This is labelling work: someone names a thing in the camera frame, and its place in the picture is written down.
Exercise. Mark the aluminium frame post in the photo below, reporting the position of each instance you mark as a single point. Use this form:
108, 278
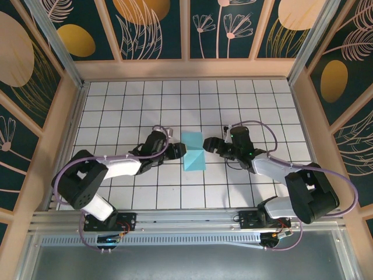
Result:
61, 49
313, 38

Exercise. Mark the large pale disc wall panel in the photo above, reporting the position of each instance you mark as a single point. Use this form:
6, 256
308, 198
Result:
14, 52

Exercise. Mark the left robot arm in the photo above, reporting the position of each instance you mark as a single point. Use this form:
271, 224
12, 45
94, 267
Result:
78, 183

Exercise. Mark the pink flowers wall panel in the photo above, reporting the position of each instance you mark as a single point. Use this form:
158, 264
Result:
242, 46

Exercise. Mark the fern leaf wall panel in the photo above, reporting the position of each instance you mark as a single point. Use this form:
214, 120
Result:
335, 81

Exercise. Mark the framed leaf picture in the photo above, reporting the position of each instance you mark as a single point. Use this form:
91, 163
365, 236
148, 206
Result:
140, 11

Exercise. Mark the yellow oval wall panel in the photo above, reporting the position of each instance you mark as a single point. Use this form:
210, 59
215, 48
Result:
75, 41

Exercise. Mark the single flower wall panel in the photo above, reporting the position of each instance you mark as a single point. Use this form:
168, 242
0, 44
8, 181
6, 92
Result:
14, 163

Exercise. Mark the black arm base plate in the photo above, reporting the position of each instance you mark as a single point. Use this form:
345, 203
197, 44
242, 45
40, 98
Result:
128, 221
247, 220

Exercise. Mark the grey metal sheet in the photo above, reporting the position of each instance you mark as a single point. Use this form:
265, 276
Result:
186, 262

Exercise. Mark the aluminium front rail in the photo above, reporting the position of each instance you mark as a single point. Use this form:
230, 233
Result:
186, 217

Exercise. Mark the small pale disc wall panel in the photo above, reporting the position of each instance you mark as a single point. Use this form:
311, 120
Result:
297, 14

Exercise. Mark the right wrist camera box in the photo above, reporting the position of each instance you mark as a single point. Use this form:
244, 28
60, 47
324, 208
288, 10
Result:
241, 137

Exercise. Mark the light blue cloth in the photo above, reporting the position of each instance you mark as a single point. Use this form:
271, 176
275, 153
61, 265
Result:
193, 163

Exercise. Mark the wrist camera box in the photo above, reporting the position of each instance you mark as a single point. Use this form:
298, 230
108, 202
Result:
157, 141
241, 137

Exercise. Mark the leaf outline wall panel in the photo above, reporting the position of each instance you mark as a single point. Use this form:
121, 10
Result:
358, 151

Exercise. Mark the small circuit board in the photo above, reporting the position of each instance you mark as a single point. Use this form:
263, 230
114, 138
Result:
107, 239
277, 235

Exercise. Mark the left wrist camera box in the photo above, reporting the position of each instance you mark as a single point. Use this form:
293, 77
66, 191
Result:
157, 141

